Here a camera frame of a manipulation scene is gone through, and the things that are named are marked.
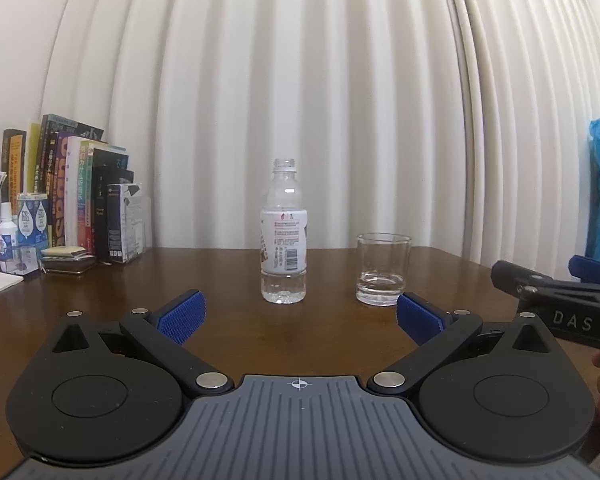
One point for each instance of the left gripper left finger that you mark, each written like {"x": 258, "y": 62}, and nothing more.
{"x": 141, "y": 353}

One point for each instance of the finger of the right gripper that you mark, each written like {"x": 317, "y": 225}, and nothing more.
{"x": 517, "y": 281}
{"x": 587, "y": 270}

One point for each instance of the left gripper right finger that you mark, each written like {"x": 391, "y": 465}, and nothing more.
{"x": 444, "y": 338}

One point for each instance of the clear plastic water bottle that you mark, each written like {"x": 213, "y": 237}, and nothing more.
{"x": 283, "y": 223}

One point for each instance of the small white dropper bottle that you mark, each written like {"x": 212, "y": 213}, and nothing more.
{"x": 8, "y": 240}

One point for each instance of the clear drinking glass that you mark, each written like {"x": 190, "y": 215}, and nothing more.
{"x": 382, "y": 263}

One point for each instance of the yellow sticky notes stack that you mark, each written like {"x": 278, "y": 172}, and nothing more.
{"x": 63, "y": 252}

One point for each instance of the white black product box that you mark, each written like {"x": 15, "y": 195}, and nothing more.
{"x": 125, "y": 222}

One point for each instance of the blue white eye-drop box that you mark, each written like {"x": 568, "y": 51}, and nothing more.
{"x": 32, "y": 236}

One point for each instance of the white pleated curtain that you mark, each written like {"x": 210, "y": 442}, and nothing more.
{"x": 462, "y": 124}

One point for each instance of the row of standing books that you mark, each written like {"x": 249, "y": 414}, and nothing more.
{"x": 73, "y": 165}

